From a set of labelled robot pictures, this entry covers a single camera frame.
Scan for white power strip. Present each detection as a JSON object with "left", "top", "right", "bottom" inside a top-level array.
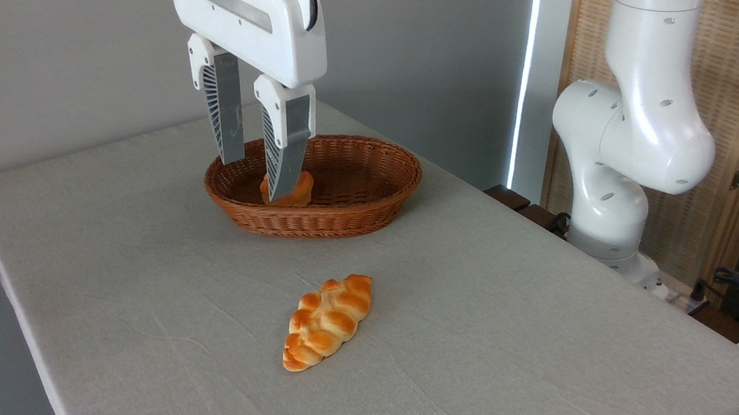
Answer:
[{"left": 653, "top": 279, "right": 713, "bottom": 318}]

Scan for dark wooden base blocks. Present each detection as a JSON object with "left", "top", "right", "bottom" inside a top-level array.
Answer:
[{"left": 480, "top": 183, "right": 572, "bottom": 239}]

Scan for light grey tablecloth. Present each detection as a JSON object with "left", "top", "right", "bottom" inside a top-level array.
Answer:
[{"left": 0, "top": 62, "right": 739, "bottom": 415}]

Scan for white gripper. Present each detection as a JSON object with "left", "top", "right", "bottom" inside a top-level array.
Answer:
[{"left": 139, "top": 0, "right": 336, "bottom": 208}]

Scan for round orange bread bun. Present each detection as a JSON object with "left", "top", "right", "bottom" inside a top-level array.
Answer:
[{"left": 257, "top": 165, "right": 316, "bottom": 211}]

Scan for braided golden bread loaf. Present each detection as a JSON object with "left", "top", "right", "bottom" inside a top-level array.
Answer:
[{"left": 281, "top": 267, "right": 376, "bottom": 381}]

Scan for brown wicker basket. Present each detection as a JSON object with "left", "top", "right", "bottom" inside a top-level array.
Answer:
[{"left": 199, "top": 118, "right": 427, "bottom": 254}]

